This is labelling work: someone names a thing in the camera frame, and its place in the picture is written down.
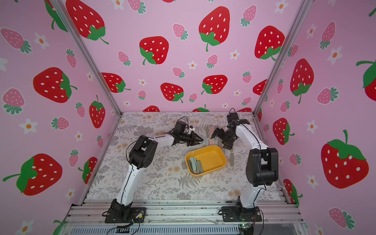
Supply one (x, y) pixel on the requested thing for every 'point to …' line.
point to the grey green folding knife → (231, 159)
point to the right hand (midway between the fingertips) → (219, 140)
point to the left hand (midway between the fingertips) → (204, 141)
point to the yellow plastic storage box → (212, 157)
